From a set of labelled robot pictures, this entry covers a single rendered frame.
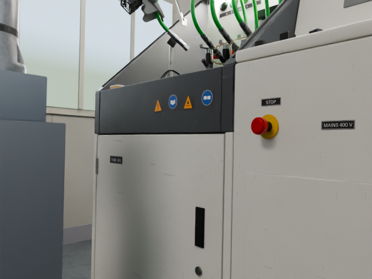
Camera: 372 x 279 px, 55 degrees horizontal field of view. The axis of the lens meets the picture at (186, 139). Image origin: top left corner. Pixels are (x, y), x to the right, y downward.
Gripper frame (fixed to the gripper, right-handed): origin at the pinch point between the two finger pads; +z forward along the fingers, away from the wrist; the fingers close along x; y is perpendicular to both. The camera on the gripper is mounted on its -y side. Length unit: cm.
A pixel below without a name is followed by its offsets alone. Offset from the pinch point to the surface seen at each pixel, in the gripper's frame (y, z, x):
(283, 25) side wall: -6.9, 33.8, 31.5
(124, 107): 31.3, 14.9, -4.5
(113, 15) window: -54, -83, -158
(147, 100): 27.6, 20.4, 6.9
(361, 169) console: 25, 63, 58
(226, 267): 48, 66, 26
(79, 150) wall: 40, -18, -169
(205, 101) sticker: 23, 34, 28
